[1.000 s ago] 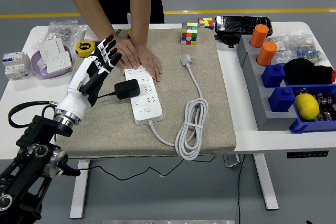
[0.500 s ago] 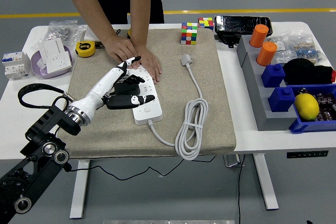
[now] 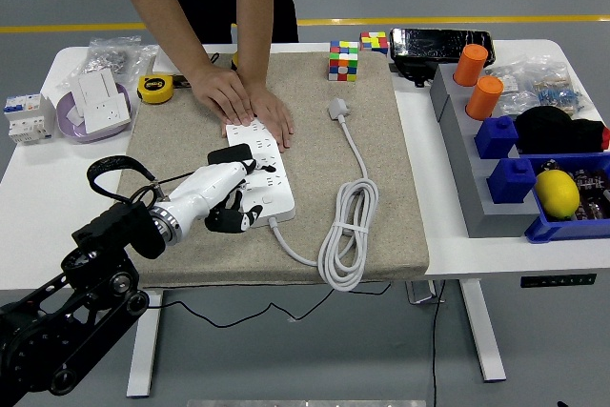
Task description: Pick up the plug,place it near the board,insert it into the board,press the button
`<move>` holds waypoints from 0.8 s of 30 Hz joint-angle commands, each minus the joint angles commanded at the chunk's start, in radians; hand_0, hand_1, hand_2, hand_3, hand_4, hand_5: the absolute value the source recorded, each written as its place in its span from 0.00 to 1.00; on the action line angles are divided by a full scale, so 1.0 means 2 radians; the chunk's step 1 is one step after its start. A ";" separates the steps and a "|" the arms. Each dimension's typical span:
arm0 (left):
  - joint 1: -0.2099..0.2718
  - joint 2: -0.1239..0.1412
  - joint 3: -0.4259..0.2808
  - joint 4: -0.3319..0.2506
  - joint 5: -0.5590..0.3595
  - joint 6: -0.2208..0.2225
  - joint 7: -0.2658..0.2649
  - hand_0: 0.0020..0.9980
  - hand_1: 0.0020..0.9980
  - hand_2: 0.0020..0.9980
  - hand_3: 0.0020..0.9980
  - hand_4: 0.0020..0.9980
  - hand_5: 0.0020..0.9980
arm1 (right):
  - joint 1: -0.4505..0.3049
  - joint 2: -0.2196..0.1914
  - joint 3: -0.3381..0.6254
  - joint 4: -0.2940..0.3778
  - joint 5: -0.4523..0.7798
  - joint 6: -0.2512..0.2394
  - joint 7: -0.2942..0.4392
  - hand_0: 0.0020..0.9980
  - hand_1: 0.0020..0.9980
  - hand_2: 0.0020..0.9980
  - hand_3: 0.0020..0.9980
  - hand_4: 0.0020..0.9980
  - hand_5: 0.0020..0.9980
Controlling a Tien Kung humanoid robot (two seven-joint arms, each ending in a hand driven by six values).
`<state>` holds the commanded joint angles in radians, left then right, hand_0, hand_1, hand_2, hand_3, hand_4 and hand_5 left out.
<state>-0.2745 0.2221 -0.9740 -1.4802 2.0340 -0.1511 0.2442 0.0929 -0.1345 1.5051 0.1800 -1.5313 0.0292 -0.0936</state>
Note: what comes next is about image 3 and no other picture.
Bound person's right hand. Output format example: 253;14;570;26
189;62;254;127

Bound person's left hand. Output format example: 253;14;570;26
245;82;295;153

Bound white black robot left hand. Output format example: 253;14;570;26
161;158;277;235

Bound black plug adapter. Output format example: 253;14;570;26
207;143;253;166

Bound white power strip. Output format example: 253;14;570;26
223;121;297;230

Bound thin black plug cord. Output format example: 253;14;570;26
142;166;392;330

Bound white flat card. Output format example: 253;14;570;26
152;46;191;75

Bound grey-brown mat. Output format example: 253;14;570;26
116;51;430;290

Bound large colourful puzzle cube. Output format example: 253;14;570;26
327;40;360;83

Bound white table leg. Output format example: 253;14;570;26
458;279;507;384
125;289;164;399

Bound clear bag of metal screws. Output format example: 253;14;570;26
85;35;159;88

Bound small colourful puzzle cube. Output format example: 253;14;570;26
359;31;389;56

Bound black table control panel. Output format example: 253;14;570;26
519;273;598;290

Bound purple bowl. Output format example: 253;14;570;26
55;82;132;144

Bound blue plastic bin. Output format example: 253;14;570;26
523;153;610;245

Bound grey under-table box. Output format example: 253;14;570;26
404;279;445;306

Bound glossy black device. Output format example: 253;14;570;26
388;27;496;89

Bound white circuit breaker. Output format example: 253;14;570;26
3;92;57;146

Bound orange cylinder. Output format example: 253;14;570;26
465;74;505;121
452;43;489;88

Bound yellow lemon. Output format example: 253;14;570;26
533;170;581;221

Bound grey stepped block holder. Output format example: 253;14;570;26
430;63;542;239

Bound dark cylindrical components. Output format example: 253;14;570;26
538;158;610;223

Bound blue square peg block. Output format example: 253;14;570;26
486;157;539;205
474;115;519;160

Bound clear bag of small parts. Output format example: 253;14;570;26
488;63;539;117

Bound black cloth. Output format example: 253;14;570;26
513;106;609;155

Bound clear bag of blue components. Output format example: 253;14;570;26
523;56;597;118

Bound white power strip cable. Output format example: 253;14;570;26
269;96;380;293

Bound white wall socket panels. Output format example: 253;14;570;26
66;68;132;135

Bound black hanging cable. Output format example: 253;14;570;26
430;279;448;407

